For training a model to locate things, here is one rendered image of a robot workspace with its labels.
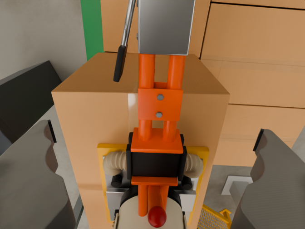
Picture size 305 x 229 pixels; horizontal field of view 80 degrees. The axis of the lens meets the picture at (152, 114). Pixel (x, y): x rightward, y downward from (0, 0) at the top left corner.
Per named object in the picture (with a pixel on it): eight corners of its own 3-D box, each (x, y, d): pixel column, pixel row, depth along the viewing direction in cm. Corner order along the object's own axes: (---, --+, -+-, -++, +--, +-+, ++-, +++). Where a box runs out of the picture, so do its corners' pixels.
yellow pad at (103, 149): (136, 218, 65) (135, 233, 61) (108, 217, 65) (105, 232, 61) (136, 143, 48) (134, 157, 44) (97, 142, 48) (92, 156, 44)
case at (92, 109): (181, 161, 105) (194, 236, 71) (111, 160, 105) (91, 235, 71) (195, 53, 75) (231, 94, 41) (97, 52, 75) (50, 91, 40)
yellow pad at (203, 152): (189, 220, 65) (192, 235, 61) (161, 219, 65) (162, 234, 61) (208, 146, 48) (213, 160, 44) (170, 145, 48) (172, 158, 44)
